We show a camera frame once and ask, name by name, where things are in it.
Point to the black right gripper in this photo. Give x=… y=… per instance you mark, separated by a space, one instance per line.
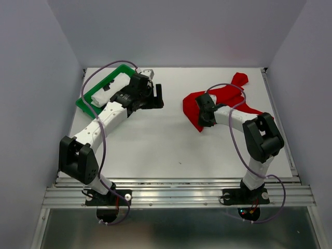
x=202 y=122

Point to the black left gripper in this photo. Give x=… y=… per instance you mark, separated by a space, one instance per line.
x=155 y=102

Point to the red t shirt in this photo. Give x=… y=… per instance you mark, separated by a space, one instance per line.
x=226 y=95

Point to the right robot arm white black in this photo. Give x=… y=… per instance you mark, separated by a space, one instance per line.
x=262 y=137

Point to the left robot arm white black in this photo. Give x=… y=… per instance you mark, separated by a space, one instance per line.
x=118 y=100

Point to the white rolled t shirt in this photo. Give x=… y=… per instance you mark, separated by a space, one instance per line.
x=100 y=98

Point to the green plastic tray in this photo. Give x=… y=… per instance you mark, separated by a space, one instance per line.
x=98 y=82

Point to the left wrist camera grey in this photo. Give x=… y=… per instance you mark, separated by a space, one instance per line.
x=149 y=73

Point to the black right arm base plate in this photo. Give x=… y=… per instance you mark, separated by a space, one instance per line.
x=241 y=196

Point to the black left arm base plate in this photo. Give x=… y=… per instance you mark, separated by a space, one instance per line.
x=94 y=198

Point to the aluminium frame rails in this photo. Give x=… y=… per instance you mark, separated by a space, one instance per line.
x=177 y=175

